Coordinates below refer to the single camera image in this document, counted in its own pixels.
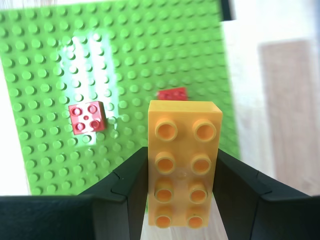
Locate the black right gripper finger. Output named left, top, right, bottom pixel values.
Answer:
left=0, top=146, right=150, bottom=240
left=212, top=148, right=320, bottom=240

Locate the yellow two-by-four toy brick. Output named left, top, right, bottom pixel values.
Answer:
left=147, top=99, right=223, bottom=229

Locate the red two-by-two toy brick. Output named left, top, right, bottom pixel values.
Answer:
left=156, top=86, right=189, bottom=102
left=68, top=100, right=108, bottom=136

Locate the green studded baseplate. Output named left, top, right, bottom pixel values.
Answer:
left=0, top=0, right=241, bottom=196

